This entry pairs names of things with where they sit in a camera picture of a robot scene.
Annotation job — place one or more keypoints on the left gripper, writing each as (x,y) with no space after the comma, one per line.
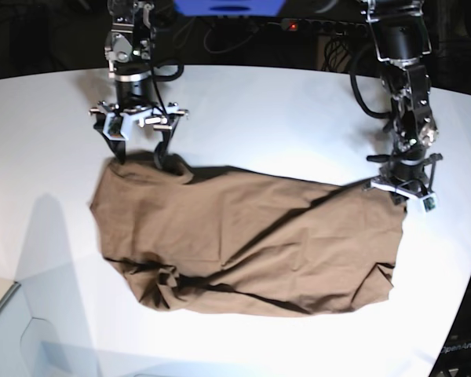
(405,177)

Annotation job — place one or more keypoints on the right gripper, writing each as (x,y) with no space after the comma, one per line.
(163,120)

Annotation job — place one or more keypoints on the brown t-shirt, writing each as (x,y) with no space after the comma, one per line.
(223,240)

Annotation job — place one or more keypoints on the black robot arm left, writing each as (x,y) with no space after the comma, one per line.
(400,41)

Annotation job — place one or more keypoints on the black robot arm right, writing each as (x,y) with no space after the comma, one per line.
(128,51)

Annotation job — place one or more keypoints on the blue plastic bin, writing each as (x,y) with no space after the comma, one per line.
(229,7)

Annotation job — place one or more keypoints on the black power strip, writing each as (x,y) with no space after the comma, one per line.
(325,27)

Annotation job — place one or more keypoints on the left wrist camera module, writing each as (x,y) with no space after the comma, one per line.
(427,203)

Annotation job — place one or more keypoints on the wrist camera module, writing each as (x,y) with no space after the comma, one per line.
(117,127)
(427,203)

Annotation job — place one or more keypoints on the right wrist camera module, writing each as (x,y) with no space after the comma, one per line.
(117,127)

